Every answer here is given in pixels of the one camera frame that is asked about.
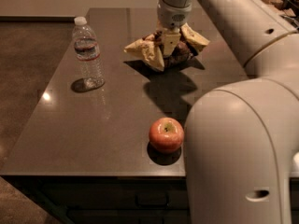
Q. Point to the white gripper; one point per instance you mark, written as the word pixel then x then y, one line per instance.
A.
pixel 172 16

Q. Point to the brown chip bag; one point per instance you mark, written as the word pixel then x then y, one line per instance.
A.
pixel 149 48

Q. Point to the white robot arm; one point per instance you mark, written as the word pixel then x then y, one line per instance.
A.
pixel 242 138

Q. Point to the red apple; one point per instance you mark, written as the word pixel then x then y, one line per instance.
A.
pixel 166 135

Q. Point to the clear plastic water bottle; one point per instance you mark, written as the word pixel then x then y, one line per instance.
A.
pixel 88 54

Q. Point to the dark cabinet drawers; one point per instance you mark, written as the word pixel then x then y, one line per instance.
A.
pixel 112 199

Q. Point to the black wire basket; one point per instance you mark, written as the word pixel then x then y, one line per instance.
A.
pixel 284 8

